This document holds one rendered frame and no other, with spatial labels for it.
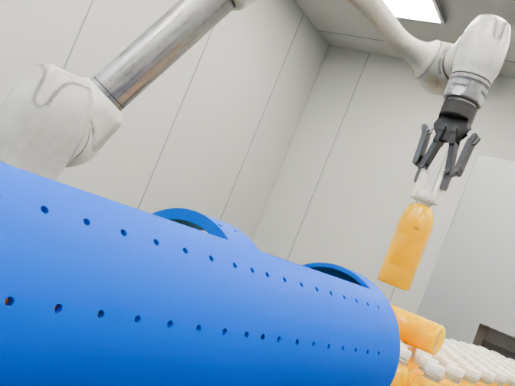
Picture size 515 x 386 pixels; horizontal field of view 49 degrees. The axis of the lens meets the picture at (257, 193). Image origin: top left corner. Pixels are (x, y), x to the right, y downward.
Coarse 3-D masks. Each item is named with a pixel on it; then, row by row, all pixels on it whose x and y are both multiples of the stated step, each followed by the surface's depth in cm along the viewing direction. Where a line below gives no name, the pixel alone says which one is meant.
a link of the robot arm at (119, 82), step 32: (192, 0) 131; (224, 0) 133; (256, 0) 141; (160, 32) 130; (192, 32) 133; (128, 64) 130; (160, 64) 132; (96, 96) 127; (128, 96) 132; (96, 128) 127
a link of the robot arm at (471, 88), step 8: (456, 72) 125; (464, 72) 123; (448, 80) 127; (456, 80) 124; (464, 80) 123; (472, 80) 122; (480, 80) 122; (448, 88) 125; (456, 88) 124; (464, 88) 123; (472, 88) 122; (480, 88) 122; (488, 88) 124; (448, 96) 126; (456, 96) 124; (464, 96) 123; (472, 96) 122; (480, 96) 123; (472, 104) 124; (480, 104) 124
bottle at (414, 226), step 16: (416, 208) 123; (400, 224) 123; (416, 224) 121; (432, 224) 123; (400, 240) 122; (416, 240) 121; (400, 256) 121; (416, 256) 121; (384, 272) 122; (400, 272) 121; (400, 288) 121
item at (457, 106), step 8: (448, 104) 124; (456, 104) 123; (464, 104) 123; (440, 112) 126; (448, 112) 124; (456, 112) 123; (464, 112) 123; (472, 112) 123; (440, 120) 127; (448, 120) 126; (456, 120) 125; (464, 120) 124; (472, 120) 124; (448, 128) 125; (464, 128) 123; (448, 136) 125; (456, 136) 124; (464, 136) 124
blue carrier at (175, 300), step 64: (0, 192) 43; (64, 192) 49; (0, 256) 41; (64, 256) 46; (128, 256) 52; (192, 256) 60; (256, 256) 71; (0, 320) 41; (64, 320) 45; (128, 320) 50; (192, 320) 57; (256, 320) 66; (320, 320) 78; (384, 320) 96; (0, 384) 43; (64, 384) 47; (128, 384) 52; (192, 384) 59; (256, 384) 68; (320, 384) 80; (384, 384) 96
